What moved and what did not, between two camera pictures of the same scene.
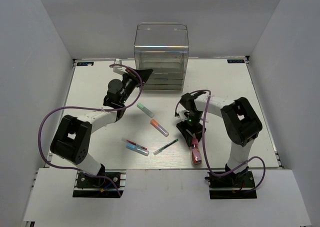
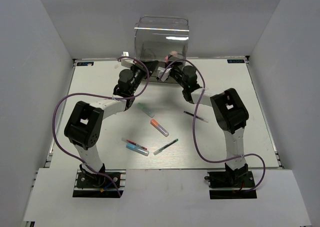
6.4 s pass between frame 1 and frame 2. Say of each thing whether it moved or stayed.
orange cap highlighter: stayed
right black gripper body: moved
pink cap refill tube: moved
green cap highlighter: stayed
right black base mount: stayed
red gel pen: stayed
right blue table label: stayed
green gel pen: stayed
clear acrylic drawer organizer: moved
